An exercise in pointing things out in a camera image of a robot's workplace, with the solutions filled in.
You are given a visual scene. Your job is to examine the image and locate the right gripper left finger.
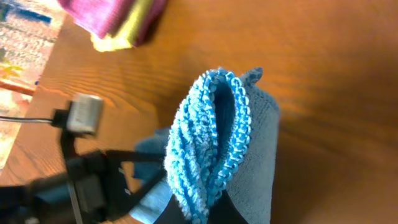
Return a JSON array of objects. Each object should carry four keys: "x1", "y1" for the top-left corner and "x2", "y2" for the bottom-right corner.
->
[{"x1": 154, "y1": 195, "x2": 189, "y2": 224}]

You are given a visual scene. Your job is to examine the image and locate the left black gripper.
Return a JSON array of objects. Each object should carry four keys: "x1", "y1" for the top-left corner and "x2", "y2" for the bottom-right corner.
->
[{"x1": 29, "y1": 150, "x2": 166, "y2": 223}]

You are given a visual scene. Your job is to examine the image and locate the light green folded cloth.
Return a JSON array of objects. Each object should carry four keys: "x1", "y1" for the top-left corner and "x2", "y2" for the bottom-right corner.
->
[{"x1": 91, "y1": 0, "x2": 155, "y2": 52}]

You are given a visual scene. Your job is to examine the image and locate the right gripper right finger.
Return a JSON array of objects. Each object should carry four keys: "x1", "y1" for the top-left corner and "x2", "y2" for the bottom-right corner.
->
[{"x1": 208, "y1": 190, "x2": 248, "y2": 224}]

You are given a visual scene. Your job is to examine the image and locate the purple folded cloth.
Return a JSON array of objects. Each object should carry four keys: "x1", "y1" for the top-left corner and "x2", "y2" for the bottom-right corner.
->
[{"x1": 58, "y1": 0, "x2": 167, "y2": 47}]

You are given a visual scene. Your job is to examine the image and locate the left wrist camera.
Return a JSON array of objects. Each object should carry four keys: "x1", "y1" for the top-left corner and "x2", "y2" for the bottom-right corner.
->
[{"x1": 66, "y1": 93, "x2": 104, "y2": 136}]

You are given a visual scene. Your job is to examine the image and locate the left black cable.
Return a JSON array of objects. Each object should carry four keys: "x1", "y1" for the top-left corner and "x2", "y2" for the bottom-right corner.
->
[{"x1": 0, "y1": 115, "x2": 53, "y2": 124}]

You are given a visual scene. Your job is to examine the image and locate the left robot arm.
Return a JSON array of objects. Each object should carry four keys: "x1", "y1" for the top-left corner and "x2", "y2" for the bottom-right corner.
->
[{"x1": 1, "y1": 150, "x2": 165, "y2": 223}]

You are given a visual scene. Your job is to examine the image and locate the blue microfiber cloth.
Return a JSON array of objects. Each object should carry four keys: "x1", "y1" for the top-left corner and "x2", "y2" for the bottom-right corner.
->
[{"x1": 130, "y1": 68, "x2": 279, "y2": 223}]

